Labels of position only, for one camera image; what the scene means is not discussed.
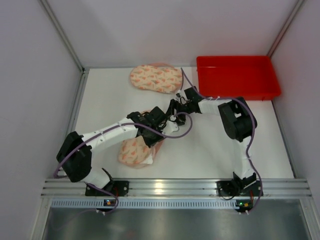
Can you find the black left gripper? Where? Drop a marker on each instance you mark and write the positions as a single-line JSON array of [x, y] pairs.
[[152, 135]]

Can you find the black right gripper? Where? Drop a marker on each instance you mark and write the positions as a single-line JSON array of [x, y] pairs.
[[173, 107]]

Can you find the floral mesh laundry bag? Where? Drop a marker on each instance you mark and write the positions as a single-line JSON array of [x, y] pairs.
[[157, 77]]

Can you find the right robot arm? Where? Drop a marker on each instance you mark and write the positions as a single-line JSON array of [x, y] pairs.
[[238, 122]]

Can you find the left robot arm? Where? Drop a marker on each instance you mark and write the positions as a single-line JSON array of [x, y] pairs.
[[76, 155]]

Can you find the red plastic tray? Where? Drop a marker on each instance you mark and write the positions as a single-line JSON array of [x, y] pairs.
[[251, 77]]

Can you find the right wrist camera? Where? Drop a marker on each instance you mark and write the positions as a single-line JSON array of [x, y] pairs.
[[180, 98]]

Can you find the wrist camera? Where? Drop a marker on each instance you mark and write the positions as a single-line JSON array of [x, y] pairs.
[[172, 126], [180, 98]]

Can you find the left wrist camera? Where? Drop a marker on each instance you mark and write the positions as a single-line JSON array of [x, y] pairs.
[[172, 126]]

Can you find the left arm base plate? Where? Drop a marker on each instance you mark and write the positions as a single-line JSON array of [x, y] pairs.
[[119, 188]]

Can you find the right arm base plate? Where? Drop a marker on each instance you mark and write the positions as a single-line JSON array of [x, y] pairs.
[[232, 188]]

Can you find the aluminium front rail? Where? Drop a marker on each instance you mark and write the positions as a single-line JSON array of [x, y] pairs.
[[272, 188]]

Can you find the slotted cable duct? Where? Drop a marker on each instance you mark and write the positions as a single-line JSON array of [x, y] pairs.
[[135, 203]]

